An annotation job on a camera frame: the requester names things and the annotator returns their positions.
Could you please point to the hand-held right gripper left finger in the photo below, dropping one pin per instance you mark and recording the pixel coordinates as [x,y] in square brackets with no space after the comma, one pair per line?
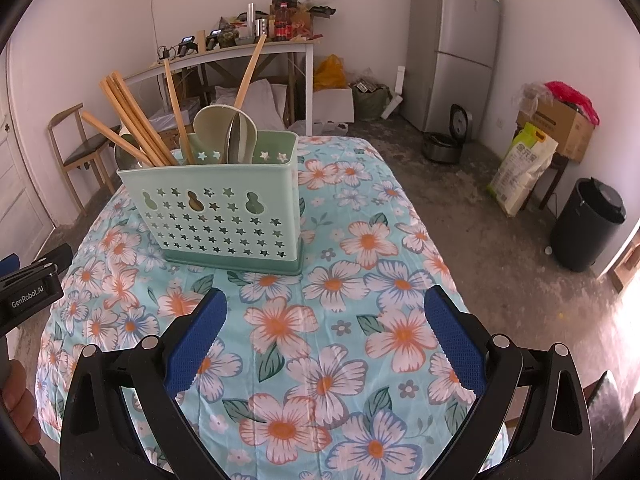
[197,345]

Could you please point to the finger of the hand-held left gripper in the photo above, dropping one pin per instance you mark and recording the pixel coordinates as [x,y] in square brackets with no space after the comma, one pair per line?
[57,257]
[9,263]

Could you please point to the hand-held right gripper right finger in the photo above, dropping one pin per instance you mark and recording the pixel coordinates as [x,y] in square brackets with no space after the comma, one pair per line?
[457,345]

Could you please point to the green plastic utensil basket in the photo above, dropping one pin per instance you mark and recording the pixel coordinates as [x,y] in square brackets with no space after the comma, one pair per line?
[215,215]

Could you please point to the bunch of wooden chopsticks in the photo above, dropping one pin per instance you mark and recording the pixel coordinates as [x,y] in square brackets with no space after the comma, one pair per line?
[137,125]

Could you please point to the person's left hand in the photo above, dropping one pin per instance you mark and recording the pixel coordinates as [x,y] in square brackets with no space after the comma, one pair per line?
[20,405]

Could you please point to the grey wooden door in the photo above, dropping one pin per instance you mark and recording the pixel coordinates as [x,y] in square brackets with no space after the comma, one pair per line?
[20,185]

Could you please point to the wooden chair with dark seat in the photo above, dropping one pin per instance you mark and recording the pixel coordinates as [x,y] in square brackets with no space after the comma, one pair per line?
[85,147]

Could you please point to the floral blue tablecloth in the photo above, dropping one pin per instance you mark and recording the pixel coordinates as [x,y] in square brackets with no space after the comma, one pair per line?
[325,285]

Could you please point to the black trash bin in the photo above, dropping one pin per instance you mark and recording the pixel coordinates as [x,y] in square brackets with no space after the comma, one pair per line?
[585,230]

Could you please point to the white and green rice bag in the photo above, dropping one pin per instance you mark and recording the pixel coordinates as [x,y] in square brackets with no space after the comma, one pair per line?
[522,175]

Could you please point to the black rice cooker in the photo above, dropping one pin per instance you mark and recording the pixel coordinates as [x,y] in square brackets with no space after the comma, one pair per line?
[440,150]

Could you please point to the grey flat box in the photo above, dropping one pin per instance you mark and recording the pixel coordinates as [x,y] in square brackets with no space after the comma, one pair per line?
[187,110]

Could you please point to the dark wooden stool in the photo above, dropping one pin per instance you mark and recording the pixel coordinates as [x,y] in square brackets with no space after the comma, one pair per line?
[555,165]

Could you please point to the large brown cardboard box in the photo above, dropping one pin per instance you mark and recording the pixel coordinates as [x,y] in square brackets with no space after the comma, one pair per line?
[565,130]

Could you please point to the olive green sack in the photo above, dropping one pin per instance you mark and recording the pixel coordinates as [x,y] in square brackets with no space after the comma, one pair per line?
[372,102]

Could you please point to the white sack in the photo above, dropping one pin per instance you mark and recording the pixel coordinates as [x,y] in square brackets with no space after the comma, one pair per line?
[265,92]

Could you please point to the white cardboard box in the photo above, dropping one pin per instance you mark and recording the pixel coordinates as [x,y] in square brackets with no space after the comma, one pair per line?
[332,105]

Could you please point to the white plastic strip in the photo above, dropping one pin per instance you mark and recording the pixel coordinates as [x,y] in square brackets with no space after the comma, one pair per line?
[398,80]

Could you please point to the red plastic bag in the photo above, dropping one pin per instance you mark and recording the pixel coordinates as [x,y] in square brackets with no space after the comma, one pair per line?
[570,94]

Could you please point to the white metal-legged table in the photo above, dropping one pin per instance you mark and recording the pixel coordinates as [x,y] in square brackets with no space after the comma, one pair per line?
[240,50]

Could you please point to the silver refrigerator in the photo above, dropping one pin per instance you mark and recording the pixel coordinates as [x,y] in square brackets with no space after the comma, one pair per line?
[450,60]

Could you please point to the yellow plastic bag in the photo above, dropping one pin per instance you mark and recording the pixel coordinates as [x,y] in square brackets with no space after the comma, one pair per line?
[330,75]

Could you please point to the clutter of bottles and boxes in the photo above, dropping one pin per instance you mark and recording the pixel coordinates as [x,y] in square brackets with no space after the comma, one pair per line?
[285,22]

